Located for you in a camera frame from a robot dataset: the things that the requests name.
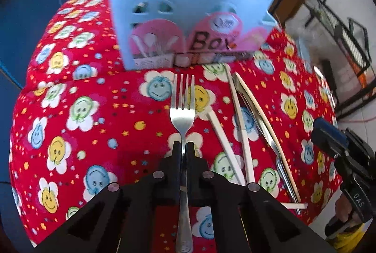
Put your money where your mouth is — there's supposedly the black metal rack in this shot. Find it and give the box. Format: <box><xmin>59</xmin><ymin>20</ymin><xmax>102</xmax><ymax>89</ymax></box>
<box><xmin>282</xmin><ymin>0</ymin><xmax>376</xmax><ymax>124</ymax></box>

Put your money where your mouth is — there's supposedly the white chopstick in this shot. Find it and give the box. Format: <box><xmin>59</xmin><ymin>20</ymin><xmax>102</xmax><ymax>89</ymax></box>
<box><xmin>207</xmin><ymin>112</ymin><xmax>246</xmax><ymax>186</ymax></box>
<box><xmin>225</xmin><ymin>63</ymin><xmax>255</xmax><ymax>184</ymax></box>

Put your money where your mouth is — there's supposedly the orange plastic sheet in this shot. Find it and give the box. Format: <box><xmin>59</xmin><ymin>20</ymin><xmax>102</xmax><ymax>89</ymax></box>
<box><xmin>351</xmin><ymin>56</ymin><xmax>371</xmax><ymax>89</ymax></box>

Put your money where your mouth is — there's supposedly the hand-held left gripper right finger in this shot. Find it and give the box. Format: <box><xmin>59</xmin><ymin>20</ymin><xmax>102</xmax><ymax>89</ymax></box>
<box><xmin>187</xmin><ymin>141</ymin><xmax>335</xmax><ymax>253</ymax></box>

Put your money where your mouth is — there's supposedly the short white stick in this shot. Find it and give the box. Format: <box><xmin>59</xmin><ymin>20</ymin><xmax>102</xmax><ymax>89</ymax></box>
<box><xmin>280</xmin><ymin>202</ymin><xmax>308</xmax><ymax>210</ymax></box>

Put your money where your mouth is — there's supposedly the person's right hand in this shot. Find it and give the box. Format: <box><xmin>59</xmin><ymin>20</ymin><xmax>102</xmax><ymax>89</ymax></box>
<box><xmin>336</xmin><ymin>194</ymin><xmax>356</xmax><ymax>222</ymax></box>

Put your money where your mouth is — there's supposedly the red printed blanket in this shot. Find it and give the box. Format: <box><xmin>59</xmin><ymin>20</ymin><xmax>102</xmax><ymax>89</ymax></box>
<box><xmin>9</xmin><ymin>0</ymin><xmax>343</xmax><ymax>253</ymax></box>

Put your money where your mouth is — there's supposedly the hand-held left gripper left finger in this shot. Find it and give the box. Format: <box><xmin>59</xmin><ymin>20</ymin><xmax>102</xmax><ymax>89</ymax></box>
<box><xmin>35</xmin><ymin>141</ymin><xmax>182</xmax><ymax>253</ymax></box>

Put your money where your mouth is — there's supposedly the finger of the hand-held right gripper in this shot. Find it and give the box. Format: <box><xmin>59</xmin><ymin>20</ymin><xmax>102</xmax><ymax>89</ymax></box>
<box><xmin>311</xmin><ymin>117</ymin><xmax>349</xmax><ymax>158</ymax></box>

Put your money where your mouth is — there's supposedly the silver metal fork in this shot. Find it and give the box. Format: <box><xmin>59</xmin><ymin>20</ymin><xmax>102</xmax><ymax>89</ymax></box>
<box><xmin>170</xmin><ymin>74</ymin><xmax>196</xmax><ymax>253</ymax></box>

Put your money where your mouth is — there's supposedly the wooden chopstick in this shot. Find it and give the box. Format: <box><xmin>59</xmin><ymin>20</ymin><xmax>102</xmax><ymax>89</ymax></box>
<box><xmin>235</xmin><ymin>72</ymin><xmax>302</xmax><ymax>203</ymax></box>

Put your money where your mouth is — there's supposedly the silver metal knife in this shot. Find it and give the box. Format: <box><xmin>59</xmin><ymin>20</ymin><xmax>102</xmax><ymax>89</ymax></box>
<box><xmin>233</xmin><ymin>72</ymin><xmax>302</xmax><ymax>215</ymax></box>

